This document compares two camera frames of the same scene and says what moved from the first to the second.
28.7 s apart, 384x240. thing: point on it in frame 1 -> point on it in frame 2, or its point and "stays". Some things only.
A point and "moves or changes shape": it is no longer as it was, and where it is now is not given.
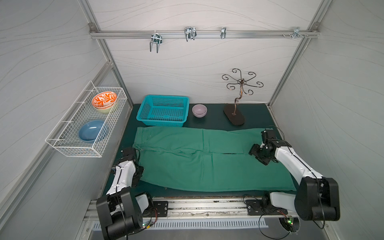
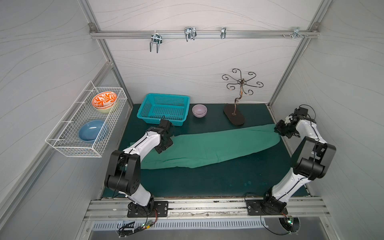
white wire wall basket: x=84 y=129 stays
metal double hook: x=155 y=38 stays
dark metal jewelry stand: x=231 y=110 stays
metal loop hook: x=190 y=32 stays
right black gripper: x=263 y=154 -> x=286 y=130
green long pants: x=208 y=160 moves or changes shape
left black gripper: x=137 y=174 -> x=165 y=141
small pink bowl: x=199 y=110 stays
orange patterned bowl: x=104 y=100 stays
